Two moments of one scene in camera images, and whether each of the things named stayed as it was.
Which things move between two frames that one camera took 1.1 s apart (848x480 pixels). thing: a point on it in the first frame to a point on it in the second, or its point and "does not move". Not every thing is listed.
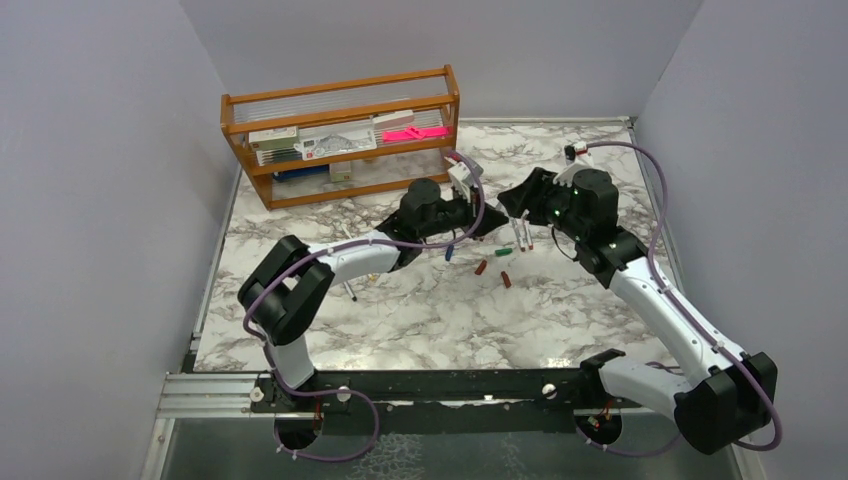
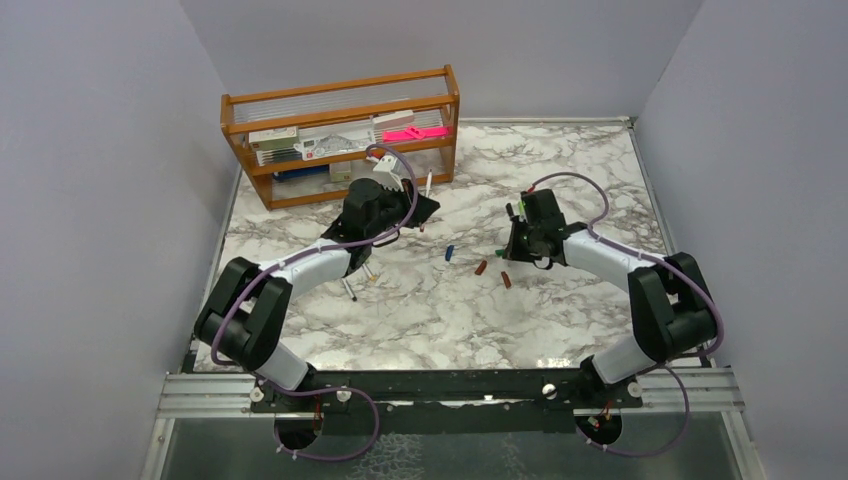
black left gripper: [491, 218] to [423, 209]
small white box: [340, 171] does not move
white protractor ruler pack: [336, 141] does not move
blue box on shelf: [298, 172] does not move
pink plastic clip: [412, 134] does not move
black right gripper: [532, 193] to [513, 251]
